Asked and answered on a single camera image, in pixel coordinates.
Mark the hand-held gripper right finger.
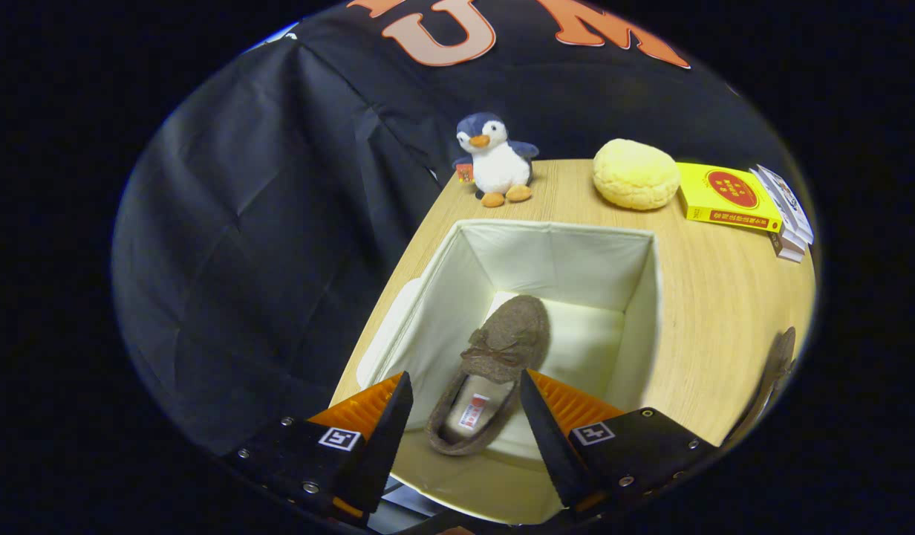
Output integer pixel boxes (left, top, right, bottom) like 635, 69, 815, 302
518, 368, 724, 515

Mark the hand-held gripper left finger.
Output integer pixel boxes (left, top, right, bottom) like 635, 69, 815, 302
229, 370, 415, 528

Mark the brown fuzzy shoe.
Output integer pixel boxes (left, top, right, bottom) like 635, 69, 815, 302
725, 325, 798, 447
426, 294, 552, 456

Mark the white fabric storage box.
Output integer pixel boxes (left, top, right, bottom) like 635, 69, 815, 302
356, 218, 662, 525

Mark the penguin plush toy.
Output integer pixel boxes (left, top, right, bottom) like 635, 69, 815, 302
452, 111, 540, 209

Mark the yellow plush bun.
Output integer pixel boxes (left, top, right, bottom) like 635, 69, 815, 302
593, 138, 681, 212

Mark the pale thick book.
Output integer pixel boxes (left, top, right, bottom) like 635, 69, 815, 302
769, 230, 806, 264

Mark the yellow book with red circle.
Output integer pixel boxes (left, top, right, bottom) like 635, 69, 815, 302
677, 161, 784, 233

